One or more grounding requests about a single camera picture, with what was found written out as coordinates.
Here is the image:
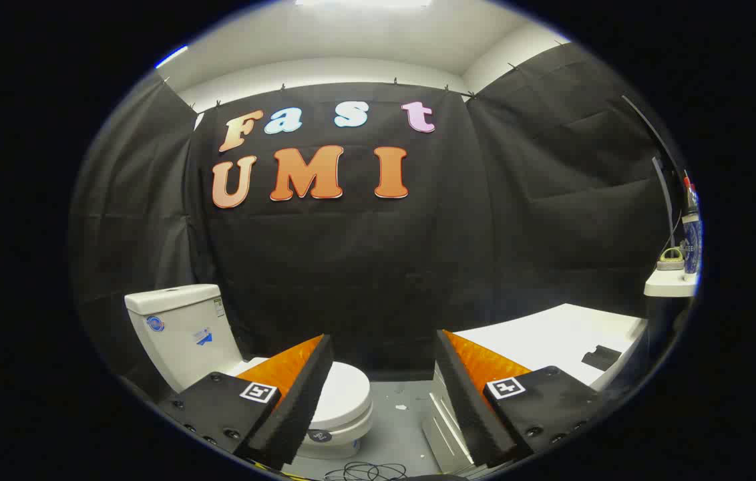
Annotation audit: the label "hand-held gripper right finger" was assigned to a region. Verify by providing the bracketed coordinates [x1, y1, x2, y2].
[435, 329, 609, 468]

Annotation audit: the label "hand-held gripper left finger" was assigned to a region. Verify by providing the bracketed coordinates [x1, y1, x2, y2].
[154, 334, 335, 472]

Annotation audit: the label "white toilet lid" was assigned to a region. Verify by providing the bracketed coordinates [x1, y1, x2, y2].
[231, 357, 373, 428]

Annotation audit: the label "white ceramic toilet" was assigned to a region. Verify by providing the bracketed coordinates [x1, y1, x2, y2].
[124, 284, 375, 462]

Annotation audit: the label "white drawer cabinet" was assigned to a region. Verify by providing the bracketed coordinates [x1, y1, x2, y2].
[421, 303, 649, 478]

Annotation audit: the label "flat black item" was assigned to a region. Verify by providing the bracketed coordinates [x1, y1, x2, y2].
[582, 345, 622, 371]

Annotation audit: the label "black backdrop cloth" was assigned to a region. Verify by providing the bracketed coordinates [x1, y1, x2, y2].
[69, 43, 676, 402]

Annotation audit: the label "blue spray bottle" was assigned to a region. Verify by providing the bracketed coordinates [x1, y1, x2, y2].
[682, 177, 704, 281]

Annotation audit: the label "tangled black cables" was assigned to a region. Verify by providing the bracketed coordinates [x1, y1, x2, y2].
[325, 461, 409, 481]

